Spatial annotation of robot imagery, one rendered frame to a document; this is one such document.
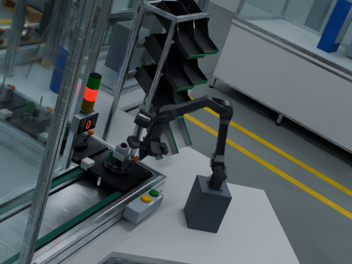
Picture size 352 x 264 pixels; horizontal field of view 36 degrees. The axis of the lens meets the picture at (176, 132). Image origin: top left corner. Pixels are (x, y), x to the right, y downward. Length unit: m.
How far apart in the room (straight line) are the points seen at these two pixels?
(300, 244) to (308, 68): 2.43
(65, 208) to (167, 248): 0.45
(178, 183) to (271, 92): 3.82
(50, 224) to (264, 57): 4.65
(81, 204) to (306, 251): 2.46
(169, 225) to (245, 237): 0.37
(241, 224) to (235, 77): 4.14
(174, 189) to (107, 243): 0.60
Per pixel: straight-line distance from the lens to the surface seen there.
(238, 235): 2.51
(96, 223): 2.09
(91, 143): 2.57
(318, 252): 4.41
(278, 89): 6.34
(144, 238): 2.26
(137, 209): 2.23
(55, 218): 2.13
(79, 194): 2.29
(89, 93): 2.15
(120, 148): 2.37
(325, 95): 6.14
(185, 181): 2.74
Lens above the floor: 2.20
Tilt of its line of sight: 25 degrees down
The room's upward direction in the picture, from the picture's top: 20 degrees clockwise
